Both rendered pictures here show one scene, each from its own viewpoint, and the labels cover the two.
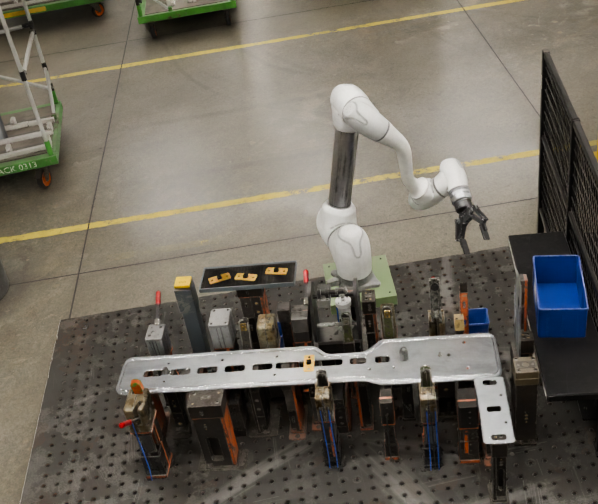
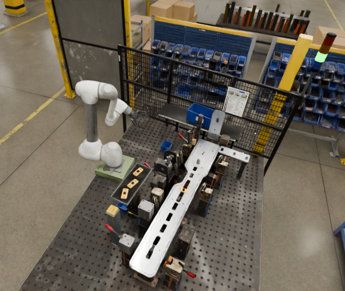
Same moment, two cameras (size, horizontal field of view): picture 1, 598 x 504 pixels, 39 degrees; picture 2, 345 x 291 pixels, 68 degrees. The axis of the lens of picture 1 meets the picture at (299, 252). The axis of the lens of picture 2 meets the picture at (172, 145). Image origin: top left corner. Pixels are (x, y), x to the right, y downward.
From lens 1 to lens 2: 2.54 m
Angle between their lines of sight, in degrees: 59
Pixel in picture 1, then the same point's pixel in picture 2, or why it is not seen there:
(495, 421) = (239, 156)
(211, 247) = not seen: outside the picture
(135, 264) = not seen: outside the picture
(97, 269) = not seen: outside the picture
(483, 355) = (209, 145)
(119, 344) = (62, 282)
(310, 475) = (206, 224)
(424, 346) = (195, 155)
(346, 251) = (118, 153)
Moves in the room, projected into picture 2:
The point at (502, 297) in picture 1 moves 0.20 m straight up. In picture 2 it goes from (154, 136) to (155, 123)
